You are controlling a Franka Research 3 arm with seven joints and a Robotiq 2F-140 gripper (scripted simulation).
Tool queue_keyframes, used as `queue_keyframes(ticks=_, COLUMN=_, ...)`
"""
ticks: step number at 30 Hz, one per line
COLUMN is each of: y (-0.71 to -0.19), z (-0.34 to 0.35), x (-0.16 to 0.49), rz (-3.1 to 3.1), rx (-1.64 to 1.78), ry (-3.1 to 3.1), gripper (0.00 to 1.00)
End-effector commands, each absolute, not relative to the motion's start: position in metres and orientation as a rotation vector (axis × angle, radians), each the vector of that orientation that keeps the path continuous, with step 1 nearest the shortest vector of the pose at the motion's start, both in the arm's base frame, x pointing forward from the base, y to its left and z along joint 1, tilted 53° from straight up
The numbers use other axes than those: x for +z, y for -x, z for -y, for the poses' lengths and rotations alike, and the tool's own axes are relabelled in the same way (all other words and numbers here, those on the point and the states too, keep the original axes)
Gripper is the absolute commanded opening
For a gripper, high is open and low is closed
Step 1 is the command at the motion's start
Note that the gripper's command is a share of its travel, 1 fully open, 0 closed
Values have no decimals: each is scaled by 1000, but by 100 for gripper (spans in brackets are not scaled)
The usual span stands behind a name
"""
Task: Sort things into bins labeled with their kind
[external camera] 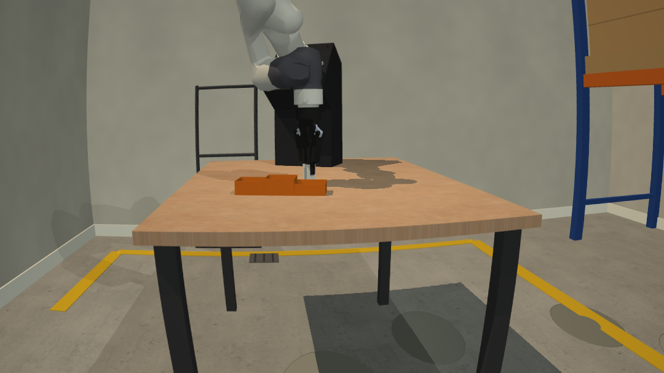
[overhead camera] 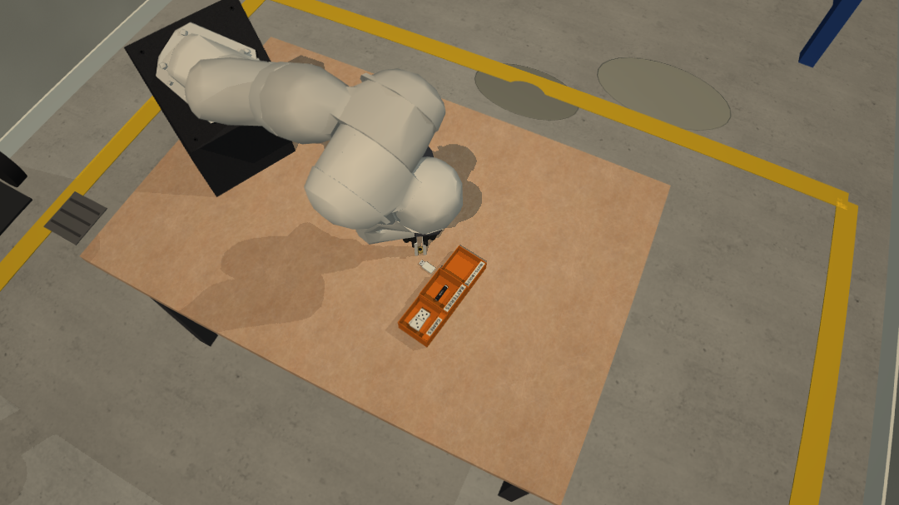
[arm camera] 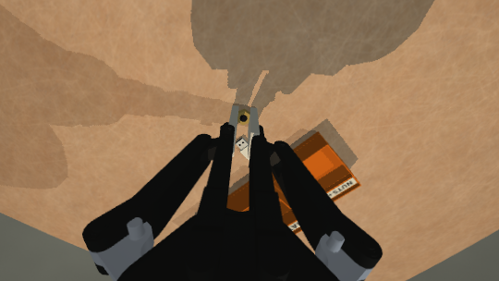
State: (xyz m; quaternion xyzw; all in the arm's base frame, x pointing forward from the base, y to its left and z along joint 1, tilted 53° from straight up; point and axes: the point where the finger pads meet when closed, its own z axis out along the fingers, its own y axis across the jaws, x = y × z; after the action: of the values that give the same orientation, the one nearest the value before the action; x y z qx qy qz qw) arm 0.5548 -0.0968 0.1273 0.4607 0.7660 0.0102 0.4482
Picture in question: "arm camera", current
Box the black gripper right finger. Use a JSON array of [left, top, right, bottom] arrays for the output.
[[248, 107, 383, 281]]

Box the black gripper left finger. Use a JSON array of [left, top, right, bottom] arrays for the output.
[[82, 105, 238, 281]]

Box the brass hex nut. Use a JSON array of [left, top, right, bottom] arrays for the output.
[[237, 109, 250, 125]]

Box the orange three-compartment bin rack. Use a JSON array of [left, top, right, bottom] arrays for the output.
[[226, 131, 361, 234]]

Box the grey usb stick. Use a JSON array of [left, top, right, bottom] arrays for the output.
[[236, 138, 250, 160]]

